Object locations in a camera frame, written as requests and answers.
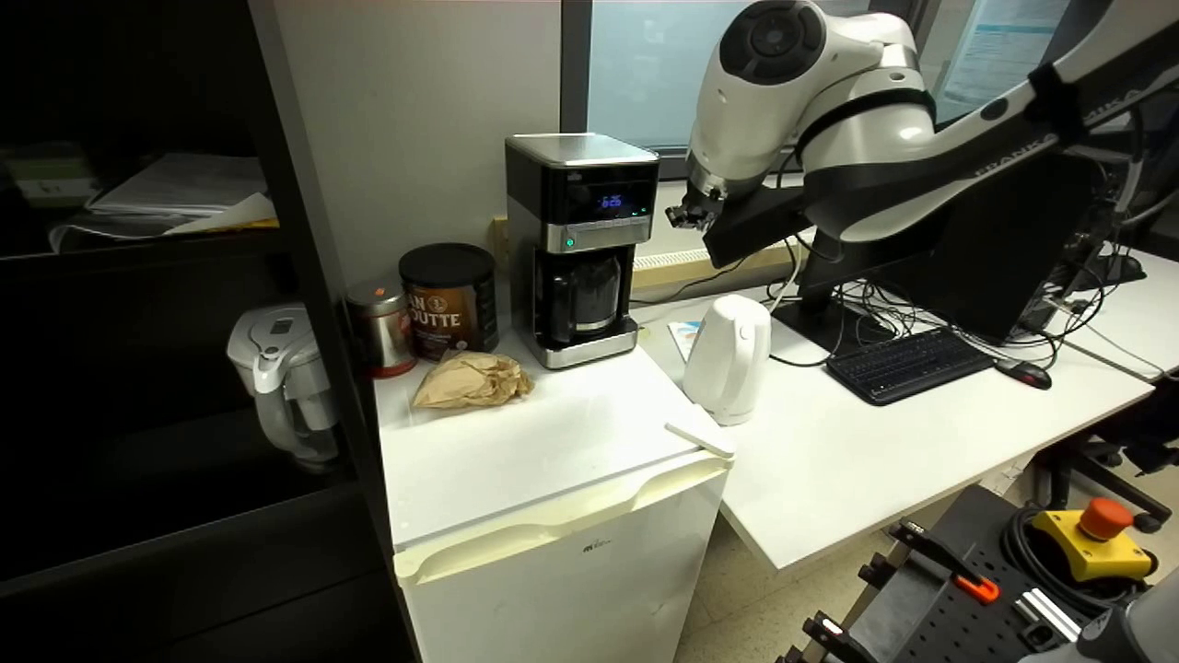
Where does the black robot cart platform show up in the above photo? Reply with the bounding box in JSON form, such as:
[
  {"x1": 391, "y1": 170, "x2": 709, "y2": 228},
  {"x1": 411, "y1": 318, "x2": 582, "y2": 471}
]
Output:
[{"x1": 772, "y1": 483, "x2": 1179, "y2": 663}]

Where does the black power cable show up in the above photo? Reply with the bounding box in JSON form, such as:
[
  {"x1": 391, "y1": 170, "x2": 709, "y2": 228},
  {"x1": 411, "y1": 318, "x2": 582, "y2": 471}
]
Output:
[{"x1": 644, "y1": 251, "x2": 794, "y2": 309}]

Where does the white stir stick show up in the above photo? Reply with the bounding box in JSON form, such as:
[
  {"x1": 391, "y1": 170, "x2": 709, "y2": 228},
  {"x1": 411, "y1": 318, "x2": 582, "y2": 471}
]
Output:
[{"x1": 659, "y1": 419, "x2": 737, "y2": 461}]

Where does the black computer monitor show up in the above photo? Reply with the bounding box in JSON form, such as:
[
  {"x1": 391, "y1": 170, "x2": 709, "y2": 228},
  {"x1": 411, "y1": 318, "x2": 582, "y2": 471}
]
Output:
[{"x1": 772, "y1": 151, "x2": 1115, "y2": 363}]

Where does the blue white paper leaflet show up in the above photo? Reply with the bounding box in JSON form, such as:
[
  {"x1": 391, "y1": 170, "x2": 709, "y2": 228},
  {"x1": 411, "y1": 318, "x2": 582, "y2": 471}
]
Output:
[{"x1": 661, "y1": 318, "x2": 706, "y2": 370}]

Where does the black clamp orange handle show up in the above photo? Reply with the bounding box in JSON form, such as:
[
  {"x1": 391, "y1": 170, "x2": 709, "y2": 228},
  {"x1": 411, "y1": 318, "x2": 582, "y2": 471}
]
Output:
[{"x1": 892, "y1": 521, "x2": 1005, "y2": 609}]

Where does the yellow emergency stop button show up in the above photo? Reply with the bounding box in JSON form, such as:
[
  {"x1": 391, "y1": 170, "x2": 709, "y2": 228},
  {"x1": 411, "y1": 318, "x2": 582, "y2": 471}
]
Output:
[{"x1": 1025, "y1": 495, "x2": 1159, "y2": 591}]

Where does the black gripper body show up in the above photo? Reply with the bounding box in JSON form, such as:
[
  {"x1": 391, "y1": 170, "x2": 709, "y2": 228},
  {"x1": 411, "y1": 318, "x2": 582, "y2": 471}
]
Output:
[{"x1": 703, "y1": 181, "x2": 817, "y2": 271}]

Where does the grey framed window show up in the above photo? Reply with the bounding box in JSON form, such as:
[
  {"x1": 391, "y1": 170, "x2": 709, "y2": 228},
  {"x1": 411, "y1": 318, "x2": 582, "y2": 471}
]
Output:
[{"x1": 556, "y1": 0, "x2": 1070, "y2": 185}]

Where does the black steel coffee maker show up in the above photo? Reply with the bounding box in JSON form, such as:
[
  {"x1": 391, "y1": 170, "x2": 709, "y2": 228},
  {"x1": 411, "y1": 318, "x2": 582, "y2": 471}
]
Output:
[{"x1": 500, "y1": 129, "x2": 661, "y2": 376}]

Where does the black computer mouse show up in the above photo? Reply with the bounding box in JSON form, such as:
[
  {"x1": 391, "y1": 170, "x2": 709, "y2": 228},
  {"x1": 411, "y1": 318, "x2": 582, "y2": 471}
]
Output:
[{"x1": 995, "y1": 356, "x2": 1057, "y2": 395}]

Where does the white water filter pitcher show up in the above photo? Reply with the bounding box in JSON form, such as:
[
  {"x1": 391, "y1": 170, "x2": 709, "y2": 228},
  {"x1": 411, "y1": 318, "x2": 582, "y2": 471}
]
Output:
[{"x1": 225, "y1": 304, "x2": 342, "y2": 471}]

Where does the black office chair base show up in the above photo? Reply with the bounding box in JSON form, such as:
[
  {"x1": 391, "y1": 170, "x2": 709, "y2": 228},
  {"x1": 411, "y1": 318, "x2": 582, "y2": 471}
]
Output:
[{"x1": 1027, "y1": 381, "x2": 1179, "y2": 539}]

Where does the dark coffee can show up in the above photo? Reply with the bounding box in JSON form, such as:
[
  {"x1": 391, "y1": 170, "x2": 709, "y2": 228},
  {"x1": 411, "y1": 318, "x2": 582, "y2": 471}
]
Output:
[{"x1": 395, "y1": 239, "x2": 500, "y2": 366}]

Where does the stack of papers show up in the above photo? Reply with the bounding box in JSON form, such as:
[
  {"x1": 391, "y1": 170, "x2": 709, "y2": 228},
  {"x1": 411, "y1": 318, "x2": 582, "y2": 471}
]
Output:
[{"x1": 42, "y1": 147, "x2": 282, "y2": 251}]

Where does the black keyboard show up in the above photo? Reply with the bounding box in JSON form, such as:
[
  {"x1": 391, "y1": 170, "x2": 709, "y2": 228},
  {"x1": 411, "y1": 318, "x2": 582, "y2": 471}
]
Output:
[{"x1": 822, "y1": 328, "x2": 997, "y2": 411}]

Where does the white electric kettle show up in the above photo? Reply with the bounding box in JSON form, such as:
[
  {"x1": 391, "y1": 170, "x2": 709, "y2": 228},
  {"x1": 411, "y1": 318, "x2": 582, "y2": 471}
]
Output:
[{"x1": 679, "y1": 290, "x2": 777, "y2": 431}]

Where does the small jar with red base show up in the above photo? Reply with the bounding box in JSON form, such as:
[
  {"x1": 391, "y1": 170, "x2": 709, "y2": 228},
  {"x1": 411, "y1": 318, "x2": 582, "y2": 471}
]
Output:
[{"x1": 358, "y1": 283, "x2": 415, "y2": 383}]

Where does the black shelf unit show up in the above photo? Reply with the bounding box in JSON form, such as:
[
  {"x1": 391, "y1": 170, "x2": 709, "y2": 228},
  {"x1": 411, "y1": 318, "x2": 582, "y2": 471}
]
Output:
[{"x1": 0, "y1": 0, "x2": 415, "y2": 663}]

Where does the brown paper filter bag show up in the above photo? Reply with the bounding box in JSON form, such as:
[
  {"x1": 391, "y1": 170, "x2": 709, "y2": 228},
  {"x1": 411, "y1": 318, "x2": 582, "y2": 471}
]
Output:
[{"x1": 408, "y1": 350, "x2": 536, "y2": 419}]

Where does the white mini fridge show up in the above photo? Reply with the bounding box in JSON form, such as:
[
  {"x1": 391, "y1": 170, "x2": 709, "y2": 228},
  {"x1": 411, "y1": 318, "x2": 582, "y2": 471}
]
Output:
[{"x1": 373, "y1": 328, "x2": 737, "y2": 663}]

